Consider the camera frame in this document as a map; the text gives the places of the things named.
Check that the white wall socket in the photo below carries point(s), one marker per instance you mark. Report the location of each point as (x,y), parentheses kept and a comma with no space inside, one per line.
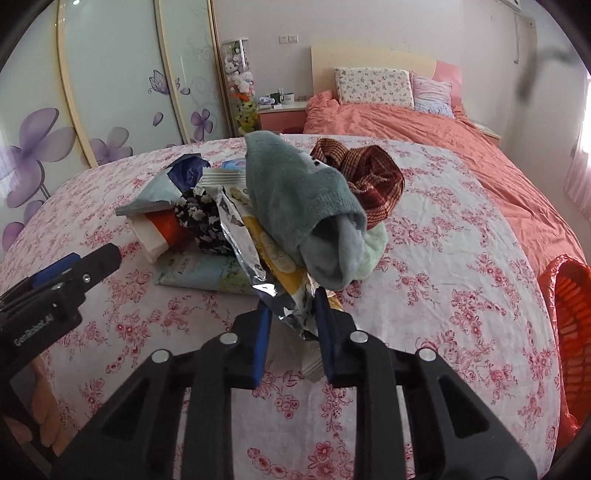
(288,38)

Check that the light blue wipes pack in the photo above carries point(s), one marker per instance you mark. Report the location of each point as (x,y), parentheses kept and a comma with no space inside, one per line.
(198,272)

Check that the clear plush toy tube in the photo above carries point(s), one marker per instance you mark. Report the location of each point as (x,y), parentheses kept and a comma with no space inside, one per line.
(238,69)

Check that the floral sliding wardrobe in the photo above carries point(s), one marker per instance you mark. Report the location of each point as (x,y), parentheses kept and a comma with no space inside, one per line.
(115,69)

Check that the orange white tube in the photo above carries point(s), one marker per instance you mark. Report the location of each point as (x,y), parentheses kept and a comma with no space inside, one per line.
(166,226)

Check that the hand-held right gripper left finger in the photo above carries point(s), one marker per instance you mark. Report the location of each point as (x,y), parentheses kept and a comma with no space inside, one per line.
(261,344)

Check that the person's left hand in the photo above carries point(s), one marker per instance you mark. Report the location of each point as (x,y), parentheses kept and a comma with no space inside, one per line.
(46,406)

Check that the pink curtain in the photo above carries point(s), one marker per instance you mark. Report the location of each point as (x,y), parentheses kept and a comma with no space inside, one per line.
(579,170)

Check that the silver yellow snack packet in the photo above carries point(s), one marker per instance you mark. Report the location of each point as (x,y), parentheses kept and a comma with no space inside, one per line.
(272,254)

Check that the orange plastic basket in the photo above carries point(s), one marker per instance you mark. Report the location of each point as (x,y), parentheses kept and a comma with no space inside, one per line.
(572,323)

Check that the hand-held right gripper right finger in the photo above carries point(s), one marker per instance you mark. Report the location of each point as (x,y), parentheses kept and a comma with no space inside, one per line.
(325,341)

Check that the dark blue grey snack bag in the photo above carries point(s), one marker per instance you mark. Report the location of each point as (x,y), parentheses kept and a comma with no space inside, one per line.
(157,194)

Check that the green frog plush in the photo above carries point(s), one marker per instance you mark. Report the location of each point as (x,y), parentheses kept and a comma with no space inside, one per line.
(247,115)

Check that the light green sock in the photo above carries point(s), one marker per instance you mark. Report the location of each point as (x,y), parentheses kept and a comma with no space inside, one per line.
(374,249)

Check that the dark floral cloth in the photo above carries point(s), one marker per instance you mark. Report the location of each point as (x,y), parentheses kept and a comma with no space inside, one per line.
(203,221)

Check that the brown plaid cloth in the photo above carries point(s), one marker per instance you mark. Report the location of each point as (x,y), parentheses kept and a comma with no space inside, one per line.
(374,175)

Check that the orange duvet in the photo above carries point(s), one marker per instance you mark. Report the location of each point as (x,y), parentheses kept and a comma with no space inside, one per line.
(415,124)

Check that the grey-teal sock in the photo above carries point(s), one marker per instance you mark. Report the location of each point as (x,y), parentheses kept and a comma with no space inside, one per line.
(286,184)

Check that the blue tissue packet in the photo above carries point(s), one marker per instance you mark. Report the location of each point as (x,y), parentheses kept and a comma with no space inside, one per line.
(233,165)

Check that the dark green mug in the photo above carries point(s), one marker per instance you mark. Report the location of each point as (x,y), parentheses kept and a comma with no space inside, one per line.
(275,98)

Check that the pink nightstand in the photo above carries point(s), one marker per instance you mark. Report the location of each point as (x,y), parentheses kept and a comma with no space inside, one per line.
(281,121)

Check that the white paper packet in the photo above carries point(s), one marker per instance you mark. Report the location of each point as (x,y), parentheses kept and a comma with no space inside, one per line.
(221,177)

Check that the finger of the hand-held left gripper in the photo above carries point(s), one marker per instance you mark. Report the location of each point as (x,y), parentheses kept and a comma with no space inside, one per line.
(94,267)
(53,272)

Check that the pink floral bedspread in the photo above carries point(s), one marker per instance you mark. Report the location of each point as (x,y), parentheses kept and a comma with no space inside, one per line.
(438,277)

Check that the white air conditioner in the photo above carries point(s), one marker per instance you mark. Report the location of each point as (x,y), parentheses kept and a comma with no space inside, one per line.
(510,3)

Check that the cream pink headboard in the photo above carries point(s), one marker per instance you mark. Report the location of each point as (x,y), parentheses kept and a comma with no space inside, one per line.
(369,55)

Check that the cream bedside table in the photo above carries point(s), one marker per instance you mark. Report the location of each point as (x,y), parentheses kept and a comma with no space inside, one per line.
(487,129)

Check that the floral pillow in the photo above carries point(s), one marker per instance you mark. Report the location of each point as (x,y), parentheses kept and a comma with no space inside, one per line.
(374,87)

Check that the pink striped pillow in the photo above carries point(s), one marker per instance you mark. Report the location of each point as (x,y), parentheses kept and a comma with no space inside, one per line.
(431,94)

